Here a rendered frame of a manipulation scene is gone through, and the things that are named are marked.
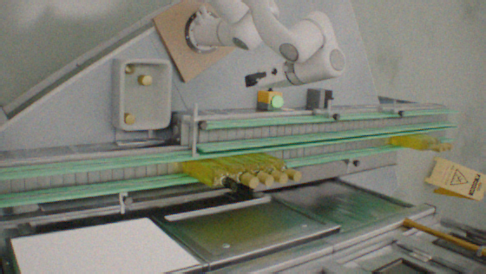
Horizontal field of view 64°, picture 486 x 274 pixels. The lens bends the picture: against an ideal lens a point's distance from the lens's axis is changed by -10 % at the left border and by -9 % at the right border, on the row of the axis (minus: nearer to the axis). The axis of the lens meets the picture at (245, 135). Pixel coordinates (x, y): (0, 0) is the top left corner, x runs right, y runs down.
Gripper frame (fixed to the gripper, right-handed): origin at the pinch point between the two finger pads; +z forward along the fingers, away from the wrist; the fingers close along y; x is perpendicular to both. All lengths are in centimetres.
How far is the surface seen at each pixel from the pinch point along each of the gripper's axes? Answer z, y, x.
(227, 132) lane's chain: 34.3, 11.7, -12.2
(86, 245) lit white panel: 19, -45, -39
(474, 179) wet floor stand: 93, 338, -74
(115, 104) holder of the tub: 40.6, -26.0, -0.6
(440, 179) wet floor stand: 125, 324, -72
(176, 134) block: 37.0, -6.9, -11.8
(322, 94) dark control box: 35, 62, 1
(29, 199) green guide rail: 30, -57, -26
